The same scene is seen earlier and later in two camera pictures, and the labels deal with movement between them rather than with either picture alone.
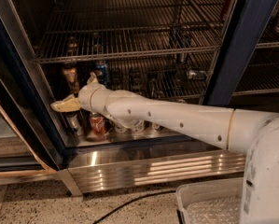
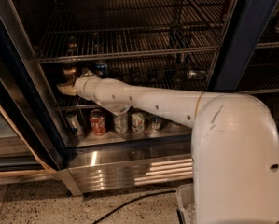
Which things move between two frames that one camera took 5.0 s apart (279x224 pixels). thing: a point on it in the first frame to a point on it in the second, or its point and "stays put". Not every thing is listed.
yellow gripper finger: [92, 78] to [87, 72]
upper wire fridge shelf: [106, 23] stays put
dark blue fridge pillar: [256, 5] stays put
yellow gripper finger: [71, 104] to [67, 90]
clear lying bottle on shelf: [196, 75] stays put
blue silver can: [155, 126] stays put
